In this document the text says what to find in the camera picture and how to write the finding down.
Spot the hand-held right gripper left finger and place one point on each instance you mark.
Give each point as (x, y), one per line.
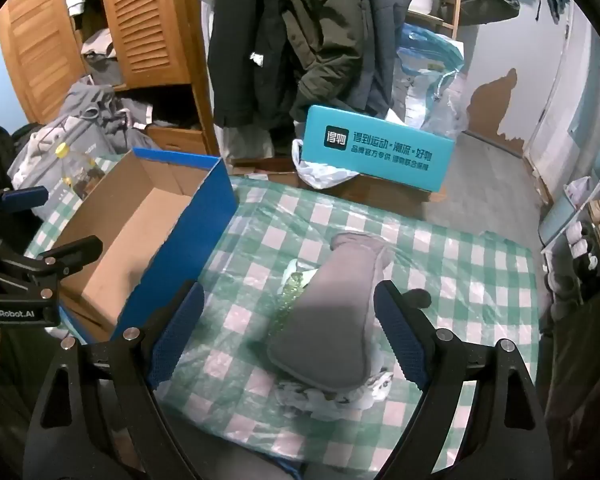
(180, 332)

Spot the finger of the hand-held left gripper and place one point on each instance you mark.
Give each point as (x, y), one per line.
(72, 250)
(25, 196)

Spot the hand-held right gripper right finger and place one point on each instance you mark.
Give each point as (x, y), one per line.
(399, 336)

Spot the blue cardboard box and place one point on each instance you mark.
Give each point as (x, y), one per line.
(130, 220)

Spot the grey sock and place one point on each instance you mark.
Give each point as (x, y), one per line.
(330, 320)

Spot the white patterned sock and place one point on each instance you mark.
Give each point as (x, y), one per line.
(325, 402)

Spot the green glitter sock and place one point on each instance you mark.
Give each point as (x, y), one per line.
(290, 300)

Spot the yellow capped plastic bottle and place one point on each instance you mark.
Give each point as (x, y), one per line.
(75, 170)

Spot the green checked tablecloth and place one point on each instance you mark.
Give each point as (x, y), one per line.
(455, 285)

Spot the grey hoodie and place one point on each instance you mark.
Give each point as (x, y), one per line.
(95, 105)

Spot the brown cardboard box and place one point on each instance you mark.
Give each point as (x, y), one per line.
(380, 196)

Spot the teal shipping box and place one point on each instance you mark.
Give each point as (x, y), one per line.
(380, 160)

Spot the white plastic bag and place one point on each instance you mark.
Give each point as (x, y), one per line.
(325, 175)

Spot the wooden louvred wardrobe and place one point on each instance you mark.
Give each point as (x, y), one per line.
(145, 20)

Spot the shoe rack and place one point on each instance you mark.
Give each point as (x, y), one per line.
(585, 230)

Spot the clear plastic bag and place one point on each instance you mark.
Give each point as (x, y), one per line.
(430, 90)

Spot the black coat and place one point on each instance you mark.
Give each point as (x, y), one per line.
(245, 60)

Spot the navy coat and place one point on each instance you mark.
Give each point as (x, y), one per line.
(385, 35)

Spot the dark green jacket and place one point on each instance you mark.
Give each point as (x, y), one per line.
(325, 35)

